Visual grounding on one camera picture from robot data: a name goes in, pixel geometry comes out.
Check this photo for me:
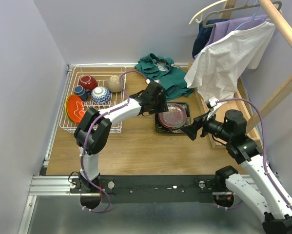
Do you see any light blue clothes hanger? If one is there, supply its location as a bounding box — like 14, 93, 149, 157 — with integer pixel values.
234, 6, 260, 31

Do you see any blue mug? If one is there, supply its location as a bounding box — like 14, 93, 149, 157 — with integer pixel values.
73, 85, 91, 102

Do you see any red bowl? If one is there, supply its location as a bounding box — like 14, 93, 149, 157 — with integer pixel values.
78, 75, 98, 92

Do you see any black square floral plate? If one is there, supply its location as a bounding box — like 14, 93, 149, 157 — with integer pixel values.
155, 102, 191, 134

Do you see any grey clothes hanger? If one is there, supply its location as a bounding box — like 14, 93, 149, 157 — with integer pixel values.
202, 0, 283, 28

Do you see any navy blue garment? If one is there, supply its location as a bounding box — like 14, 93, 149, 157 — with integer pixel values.
192, 19, 230, 59

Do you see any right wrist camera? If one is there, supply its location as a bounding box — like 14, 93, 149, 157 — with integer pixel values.
205, 97, 222, 120

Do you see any cream clothes hanger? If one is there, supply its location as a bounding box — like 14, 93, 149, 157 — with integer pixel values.
188, 0, 228, 25

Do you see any green round plate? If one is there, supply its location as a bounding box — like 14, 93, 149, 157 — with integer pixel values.
64, 98, 69, 118

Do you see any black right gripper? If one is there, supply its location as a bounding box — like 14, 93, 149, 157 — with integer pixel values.
180, 109, 233, 142

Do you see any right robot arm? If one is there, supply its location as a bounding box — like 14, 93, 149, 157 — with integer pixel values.
181, 110, 292, 234

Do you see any orange round plate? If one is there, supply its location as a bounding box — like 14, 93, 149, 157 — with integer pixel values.
66, 95, 85, 123

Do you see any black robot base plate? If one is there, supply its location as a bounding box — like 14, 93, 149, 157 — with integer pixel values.
70, 174, 236, 205

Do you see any clear glass plate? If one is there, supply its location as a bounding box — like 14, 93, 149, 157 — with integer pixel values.
159, 103, 187, 118

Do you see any aluminium table rail frame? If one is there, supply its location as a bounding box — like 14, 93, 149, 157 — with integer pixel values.
18, 62, 283, 234

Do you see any beige ceramic bowl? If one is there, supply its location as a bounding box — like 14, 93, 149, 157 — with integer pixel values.
107, 75, 123, 93

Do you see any white wire dish rack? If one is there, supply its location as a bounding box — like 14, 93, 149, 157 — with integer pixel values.
59, 66, 128, 134

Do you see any red floral round plate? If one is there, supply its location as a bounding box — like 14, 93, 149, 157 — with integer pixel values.
158, 115, 187, 129

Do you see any white t-shirt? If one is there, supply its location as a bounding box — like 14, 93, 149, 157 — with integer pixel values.
184, 22, 275, 100

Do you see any purple shirt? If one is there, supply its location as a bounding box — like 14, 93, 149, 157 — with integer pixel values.
196, 15, 275, 68

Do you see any green hooded garment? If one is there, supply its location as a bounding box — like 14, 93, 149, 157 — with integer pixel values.
135, 53, 193, 101

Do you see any blue white patterned bowl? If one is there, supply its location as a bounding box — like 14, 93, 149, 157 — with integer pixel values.
91, 86, 112, 105

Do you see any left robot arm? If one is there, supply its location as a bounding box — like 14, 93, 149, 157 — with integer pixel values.
74, 81, 168, 193

